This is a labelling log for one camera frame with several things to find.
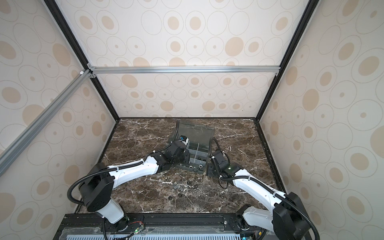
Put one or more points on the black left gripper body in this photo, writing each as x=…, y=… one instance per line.
x=183, y=159

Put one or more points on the clear plastic organizer box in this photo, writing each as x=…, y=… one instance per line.
x=198, y=147

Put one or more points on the pile of screws and nuts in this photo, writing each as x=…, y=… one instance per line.
x=189, y=189

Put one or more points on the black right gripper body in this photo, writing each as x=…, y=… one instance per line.
x=211, y=172

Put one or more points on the black corner frame post right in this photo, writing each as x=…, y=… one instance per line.
x=302, y=25

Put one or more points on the aluminium crossbar left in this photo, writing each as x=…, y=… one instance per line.
x=26, y=137

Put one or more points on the aluminium crossbar back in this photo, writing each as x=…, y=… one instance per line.
x=185, y=70

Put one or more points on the black corner frame post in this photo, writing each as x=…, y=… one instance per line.
x=302, y=25
x=59, y=18

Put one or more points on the aluminium crossbar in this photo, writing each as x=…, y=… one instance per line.
x=26, y=137
x=185, y=70

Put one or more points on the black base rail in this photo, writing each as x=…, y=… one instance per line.
x=159, y=227

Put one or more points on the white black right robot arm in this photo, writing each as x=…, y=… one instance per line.
x=285, y=214

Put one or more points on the black corner frame post left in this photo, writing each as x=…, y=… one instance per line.
x=59, y=18

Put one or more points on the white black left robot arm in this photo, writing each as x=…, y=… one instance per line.
x=96, y=188

